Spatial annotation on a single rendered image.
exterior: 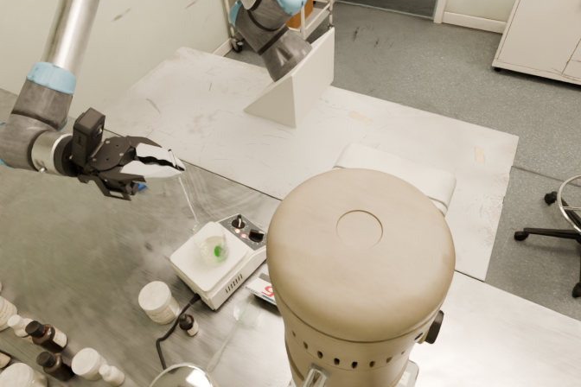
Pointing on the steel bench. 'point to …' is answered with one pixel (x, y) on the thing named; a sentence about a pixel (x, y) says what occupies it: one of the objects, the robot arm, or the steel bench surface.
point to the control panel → (245, 231)
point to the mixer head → (362, 266)
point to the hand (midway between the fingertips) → (175, 167)
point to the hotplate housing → (213, 299)
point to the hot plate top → (205, 279)
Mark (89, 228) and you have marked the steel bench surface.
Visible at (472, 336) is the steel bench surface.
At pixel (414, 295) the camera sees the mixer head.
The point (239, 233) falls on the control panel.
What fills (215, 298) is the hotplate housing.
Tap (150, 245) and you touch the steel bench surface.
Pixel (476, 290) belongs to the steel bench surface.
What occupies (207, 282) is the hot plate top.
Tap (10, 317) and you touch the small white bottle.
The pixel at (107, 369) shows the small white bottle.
